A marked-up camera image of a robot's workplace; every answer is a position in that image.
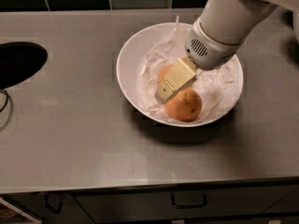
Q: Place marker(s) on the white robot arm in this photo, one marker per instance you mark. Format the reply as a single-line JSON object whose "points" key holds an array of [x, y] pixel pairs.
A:
{"points": [[231, 21]]}

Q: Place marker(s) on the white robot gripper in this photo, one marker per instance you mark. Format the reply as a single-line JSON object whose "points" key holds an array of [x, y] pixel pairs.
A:
{"points": [[209, 51]]}

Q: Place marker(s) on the dark drawer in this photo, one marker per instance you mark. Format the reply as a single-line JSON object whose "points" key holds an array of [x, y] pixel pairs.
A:
{"points": [[71, 212], [231, 202]]}

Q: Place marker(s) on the black left drawer handle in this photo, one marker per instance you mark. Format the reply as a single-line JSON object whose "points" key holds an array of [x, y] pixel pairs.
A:
{"points": [[53, 203]]}

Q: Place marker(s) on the white crumpled paper towel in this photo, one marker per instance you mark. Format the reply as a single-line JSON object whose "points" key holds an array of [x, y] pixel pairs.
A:
{"points": [[219, 89]]}

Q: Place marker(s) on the black drawer handle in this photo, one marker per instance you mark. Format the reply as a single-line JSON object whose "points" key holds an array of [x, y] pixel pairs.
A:
{"points": [[53, 203], [188, 200]]}

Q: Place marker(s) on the black centre drawer handle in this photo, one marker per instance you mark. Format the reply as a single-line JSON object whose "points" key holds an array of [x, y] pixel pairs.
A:
{"points": [[188, 200]]}

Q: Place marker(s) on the dark centre drawer front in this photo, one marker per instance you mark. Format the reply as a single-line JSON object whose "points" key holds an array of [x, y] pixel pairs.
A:
{"points": [[231, 202]]}

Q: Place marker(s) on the orange fruit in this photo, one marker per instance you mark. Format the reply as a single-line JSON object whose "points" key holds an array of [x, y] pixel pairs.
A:
{"points": [[185, 106], [163, 72]]}

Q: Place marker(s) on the black round object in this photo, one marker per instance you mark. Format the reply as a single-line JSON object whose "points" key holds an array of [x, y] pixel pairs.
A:
{"points": [[19, 61]]}

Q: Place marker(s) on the dark left drawer front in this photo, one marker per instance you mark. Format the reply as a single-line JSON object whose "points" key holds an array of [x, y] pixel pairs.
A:
{"points": [[71, 212]]}

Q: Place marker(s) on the white ceramic bowl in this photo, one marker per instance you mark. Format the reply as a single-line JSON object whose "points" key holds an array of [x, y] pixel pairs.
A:
{"points": [[129, 65]]}

